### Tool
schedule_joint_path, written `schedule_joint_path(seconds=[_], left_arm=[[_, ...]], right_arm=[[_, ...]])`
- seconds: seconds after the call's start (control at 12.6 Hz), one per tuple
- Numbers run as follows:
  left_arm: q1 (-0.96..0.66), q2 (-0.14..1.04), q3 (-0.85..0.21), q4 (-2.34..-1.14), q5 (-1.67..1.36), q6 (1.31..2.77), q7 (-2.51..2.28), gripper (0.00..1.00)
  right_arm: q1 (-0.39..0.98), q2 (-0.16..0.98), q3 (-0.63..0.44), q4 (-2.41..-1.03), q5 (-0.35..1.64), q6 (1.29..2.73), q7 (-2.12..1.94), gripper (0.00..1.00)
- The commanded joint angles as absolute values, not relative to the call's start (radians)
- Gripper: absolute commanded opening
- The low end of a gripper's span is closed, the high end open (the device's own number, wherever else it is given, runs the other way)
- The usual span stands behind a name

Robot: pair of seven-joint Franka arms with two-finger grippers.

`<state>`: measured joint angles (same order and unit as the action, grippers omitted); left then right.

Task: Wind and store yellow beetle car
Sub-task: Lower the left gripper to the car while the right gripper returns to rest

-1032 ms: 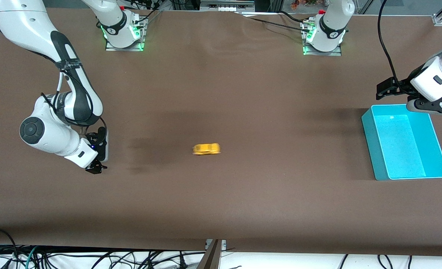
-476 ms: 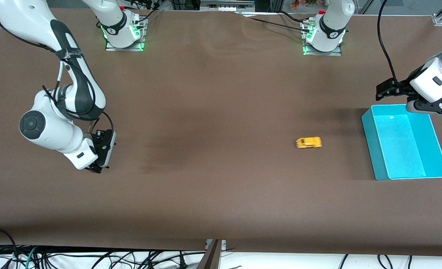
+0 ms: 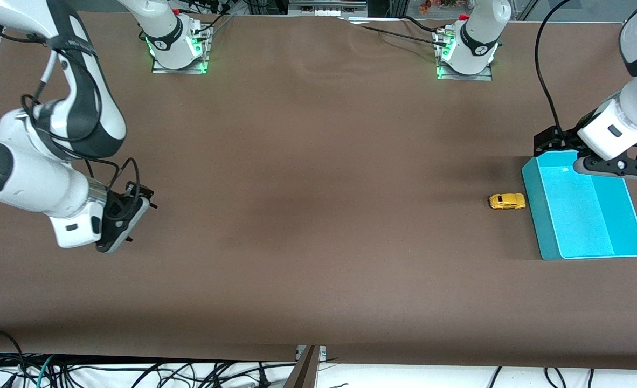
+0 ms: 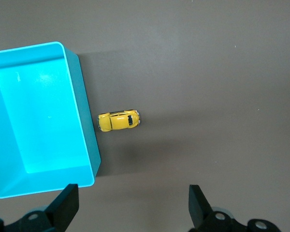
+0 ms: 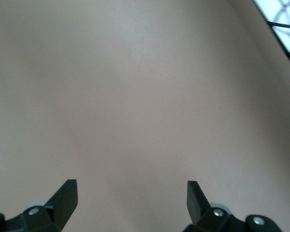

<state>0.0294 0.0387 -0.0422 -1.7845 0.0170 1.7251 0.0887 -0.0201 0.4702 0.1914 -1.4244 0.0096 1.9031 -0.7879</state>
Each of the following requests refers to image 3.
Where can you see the brown table cover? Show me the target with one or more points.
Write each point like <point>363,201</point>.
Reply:
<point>318,161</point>

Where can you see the yellow toy beetle car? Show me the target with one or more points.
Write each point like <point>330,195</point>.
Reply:
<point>507,201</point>

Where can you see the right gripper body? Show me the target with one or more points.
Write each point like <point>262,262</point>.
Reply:
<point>117,206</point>

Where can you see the silver metal bracket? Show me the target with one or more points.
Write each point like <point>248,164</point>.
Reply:
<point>323,351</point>

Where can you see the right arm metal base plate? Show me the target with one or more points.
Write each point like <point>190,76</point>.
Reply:
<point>159,69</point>

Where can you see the cyan plastic bin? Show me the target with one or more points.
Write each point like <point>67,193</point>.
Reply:
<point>577,215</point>

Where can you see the white device with ports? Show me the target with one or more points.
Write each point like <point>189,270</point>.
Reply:
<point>326,8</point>

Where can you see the dark metal post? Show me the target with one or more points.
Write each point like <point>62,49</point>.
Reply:
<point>303,372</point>

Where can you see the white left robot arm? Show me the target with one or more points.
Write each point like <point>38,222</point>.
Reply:
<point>477,43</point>

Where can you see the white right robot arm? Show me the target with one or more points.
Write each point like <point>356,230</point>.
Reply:
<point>27,183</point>

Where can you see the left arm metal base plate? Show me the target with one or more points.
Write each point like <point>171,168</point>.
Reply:
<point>485,77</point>

